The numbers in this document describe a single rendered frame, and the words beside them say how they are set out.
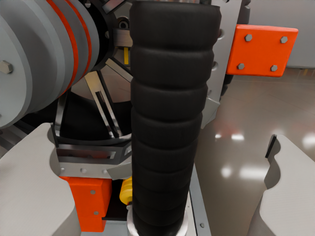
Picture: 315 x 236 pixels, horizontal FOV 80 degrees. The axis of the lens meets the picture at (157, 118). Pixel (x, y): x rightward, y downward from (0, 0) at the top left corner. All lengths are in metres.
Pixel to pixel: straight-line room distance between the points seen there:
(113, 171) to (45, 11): 0.30
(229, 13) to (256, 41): 0.06
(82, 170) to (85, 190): 0.04
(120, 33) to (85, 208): 0.39
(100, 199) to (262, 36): 0.43
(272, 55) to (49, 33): 0.29
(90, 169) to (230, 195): 0.96
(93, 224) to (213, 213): 0.73
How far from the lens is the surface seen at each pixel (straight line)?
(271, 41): 0.33
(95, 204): 0.49
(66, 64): 0.23
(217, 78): 0.32
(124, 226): 0.78
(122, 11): 0.79
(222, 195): 1.24
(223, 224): 1.12
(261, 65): 0.34
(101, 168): 0.42
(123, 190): 0.47
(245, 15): 0.40
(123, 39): 0.40
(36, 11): 0.22
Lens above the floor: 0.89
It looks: 28 degrees down
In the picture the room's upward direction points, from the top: 3 degrees clockwise
